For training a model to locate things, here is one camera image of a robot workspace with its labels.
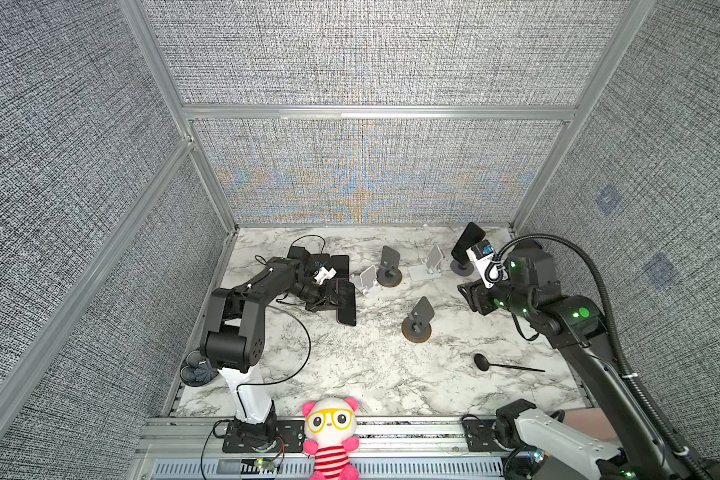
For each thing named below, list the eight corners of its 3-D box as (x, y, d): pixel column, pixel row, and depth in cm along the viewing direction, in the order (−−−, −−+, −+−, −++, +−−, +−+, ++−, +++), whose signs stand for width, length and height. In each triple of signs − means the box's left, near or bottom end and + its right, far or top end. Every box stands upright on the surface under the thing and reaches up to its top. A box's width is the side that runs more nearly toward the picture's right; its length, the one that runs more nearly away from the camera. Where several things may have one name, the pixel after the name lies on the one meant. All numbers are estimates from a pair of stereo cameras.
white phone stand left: (358, 290, 102) (358, 275, 95) (371, 279, 105) (371, 264, 98) (364, 295, 101) (365, 281, 94) (377, 284, 104) (378, 269, 97)
